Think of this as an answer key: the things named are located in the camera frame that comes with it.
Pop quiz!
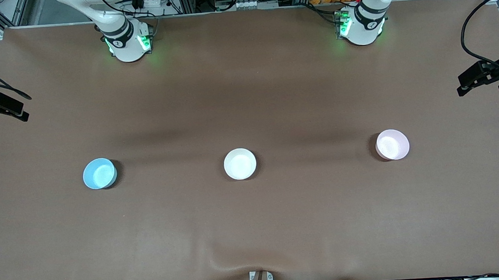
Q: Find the blue bowl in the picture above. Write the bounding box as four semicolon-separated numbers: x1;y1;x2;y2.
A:
82;157;118;190

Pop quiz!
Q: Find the pink bowl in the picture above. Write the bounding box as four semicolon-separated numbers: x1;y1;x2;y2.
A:
374;128;410;162

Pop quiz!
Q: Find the brown table mat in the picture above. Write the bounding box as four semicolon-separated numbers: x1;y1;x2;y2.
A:
0;0;499;280

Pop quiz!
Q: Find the white bowl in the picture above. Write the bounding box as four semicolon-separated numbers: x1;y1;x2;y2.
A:
223;147;258;181

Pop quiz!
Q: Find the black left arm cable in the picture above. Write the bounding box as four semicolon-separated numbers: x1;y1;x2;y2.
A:
458;0;499;77

